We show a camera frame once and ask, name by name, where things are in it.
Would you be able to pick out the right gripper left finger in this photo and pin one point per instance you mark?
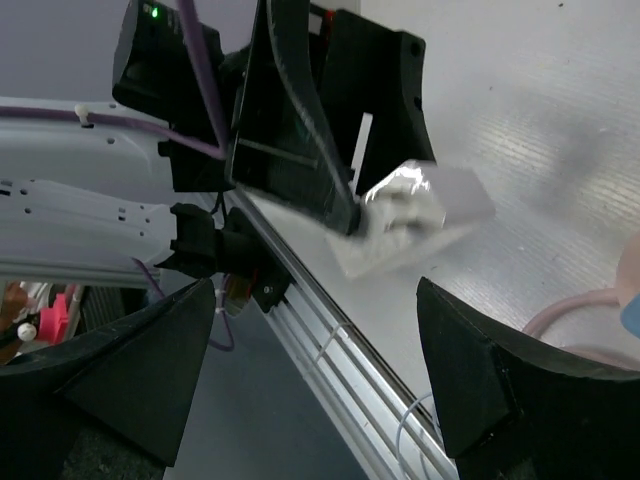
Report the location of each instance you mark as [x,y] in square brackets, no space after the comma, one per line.
[131,380]

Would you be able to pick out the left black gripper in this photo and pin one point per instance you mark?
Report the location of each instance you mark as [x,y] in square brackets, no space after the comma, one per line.
[280,75]

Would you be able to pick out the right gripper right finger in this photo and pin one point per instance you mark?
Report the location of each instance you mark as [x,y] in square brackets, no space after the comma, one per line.
[513,407]

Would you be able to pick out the white charger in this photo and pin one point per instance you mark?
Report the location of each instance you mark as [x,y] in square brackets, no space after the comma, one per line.
[415,211]

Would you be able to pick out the blue charger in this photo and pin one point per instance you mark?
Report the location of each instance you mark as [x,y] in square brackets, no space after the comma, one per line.
[630,316]

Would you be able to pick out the pink round power strip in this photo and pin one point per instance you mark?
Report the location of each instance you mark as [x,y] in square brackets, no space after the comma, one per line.
[627,282]

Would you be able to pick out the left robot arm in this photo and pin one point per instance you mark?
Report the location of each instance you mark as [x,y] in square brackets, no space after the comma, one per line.
[317,109]

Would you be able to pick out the aluminium front rail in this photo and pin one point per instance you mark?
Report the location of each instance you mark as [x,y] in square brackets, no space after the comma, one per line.
[321,387]

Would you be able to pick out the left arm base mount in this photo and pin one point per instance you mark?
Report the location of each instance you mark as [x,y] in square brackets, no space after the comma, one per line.
[256,272]

